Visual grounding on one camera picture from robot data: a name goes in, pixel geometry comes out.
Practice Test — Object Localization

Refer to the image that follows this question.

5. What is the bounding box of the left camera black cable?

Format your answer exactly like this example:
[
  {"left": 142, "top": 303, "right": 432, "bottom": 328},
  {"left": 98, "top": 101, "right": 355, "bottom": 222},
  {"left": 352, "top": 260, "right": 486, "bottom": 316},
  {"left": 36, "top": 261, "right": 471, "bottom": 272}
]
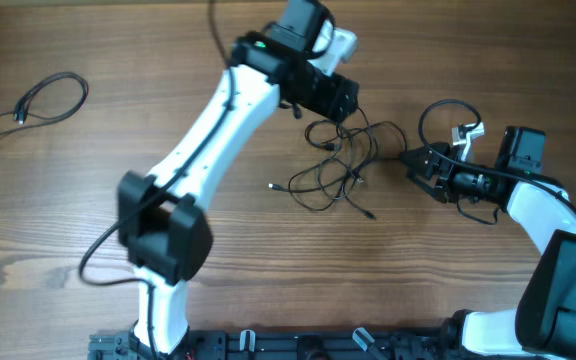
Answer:
[{"left": 77, "top": 0, "right": 242, "bottom": 360}]

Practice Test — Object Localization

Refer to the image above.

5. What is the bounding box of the right camera black cable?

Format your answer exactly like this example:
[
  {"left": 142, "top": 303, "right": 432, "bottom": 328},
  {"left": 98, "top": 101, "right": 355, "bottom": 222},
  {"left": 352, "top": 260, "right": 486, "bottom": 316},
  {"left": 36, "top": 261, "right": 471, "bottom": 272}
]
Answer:
[{"left": 416, "top": 98, "right": 576, "bottom": 360}]

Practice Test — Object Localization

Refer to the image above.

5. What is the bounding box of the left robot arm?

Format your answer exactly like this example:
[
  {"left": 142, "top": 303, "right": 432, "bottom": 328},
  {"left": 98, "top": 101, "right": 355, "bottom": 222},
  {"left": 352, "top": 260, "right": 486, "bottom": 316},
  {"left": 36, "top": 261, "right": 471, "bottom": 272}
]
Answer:
[{"left": 117, "top": 1, "right": 359, "bottom": 359}]

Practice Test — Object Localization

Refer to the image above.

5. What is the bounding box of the thick black USB cable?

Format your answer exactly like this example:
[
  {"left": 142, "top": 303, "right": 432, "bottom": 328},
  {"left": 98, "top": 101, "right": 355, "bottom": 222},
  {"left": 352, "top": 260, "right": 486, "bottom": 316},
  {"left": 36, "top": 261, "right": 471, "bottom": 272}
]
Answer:
[{"left": 0, "top": 71, "right": 90, "bottom": 140}]

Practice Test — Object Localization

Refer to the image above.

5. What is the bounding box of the camera black cable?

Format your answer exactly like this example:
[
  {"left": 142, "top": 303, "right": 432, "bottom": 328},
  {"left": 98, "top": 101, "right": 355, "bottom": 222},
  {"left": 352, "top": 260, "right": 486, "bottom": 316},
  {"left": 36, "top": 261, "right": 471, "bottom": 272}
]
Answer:
[
  {"left": 77, "top": 0, "right": 242, "bottom": 360},
  {"left": 416, "top": 98, "right": 576, "bottom": 360}
]

